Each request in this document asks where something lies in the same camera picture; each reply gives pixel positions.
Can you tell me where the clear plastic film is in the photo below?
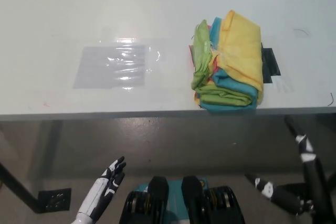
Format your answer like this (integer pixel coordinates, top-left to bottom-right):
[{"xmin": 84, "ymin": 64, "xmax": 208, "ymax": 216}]
[{"xmin": 98, "ymin": 25, "xmax": 161, "ymax": 96}]

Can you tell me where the yellow microfibre cloth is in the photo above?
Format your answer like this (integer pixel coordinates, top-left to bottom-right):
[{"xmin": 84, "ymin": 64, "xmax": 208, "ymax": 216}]
[{"xmin": 208, "ymin": 9, "xmax": 264, "ymax": 105}]

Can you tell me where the clear plastic sheet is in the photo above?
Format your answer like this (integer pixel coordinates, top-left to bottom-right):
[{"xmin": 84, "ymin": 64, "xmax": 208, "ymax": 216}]
[{"xmin": 72, "ymin": 45, "xmax": 146, "ymax": 90}]

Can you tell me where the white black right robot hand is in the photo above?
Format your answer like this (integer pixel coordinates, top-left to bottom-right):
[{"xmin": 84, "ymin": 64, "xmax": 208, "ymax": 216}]
[{"xmin": 245, "ymin": 115, "xmax": 336, "ymax": 219}]

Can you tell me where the cyan microfibre cloth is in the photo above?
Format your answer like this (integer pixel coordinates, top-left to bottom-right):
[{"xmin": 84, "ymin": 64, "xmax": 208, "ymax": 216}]
[{"xmin": 199, "ymin": 16, "xmax": 258, "ymax": 115}]

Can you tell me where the green microfibre cloth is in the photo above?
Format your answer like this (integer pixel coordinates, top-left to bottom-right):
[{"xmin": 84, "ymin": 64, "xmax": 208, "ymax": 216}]
[{"xmin": 191, "ymin": 19, "xmax": 254, "ymax": 107}]

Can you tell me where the black tape patch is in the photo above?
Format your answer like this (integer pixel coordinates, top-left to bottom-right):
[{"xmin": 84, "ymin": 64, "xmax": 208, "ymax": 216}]
[{"xmin": 261, "ymin": 42, "xmax": 282, "ymax": 84}]

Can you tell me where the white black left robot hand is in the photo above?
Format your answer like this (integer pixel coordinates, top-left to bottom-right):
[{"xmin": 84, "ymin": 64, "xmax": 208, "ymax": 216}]
[{"xmin": 76, "ymin": 156, "xmax": 128, "ymax": 222}]

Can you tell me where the black floor plate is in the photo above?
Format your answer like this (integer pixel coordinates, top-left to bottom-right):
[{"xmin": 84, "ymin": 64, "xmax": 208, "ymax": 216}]
[{"xmin": 37, "ymin": 187, "xmax": 72, "ymax": 212}]

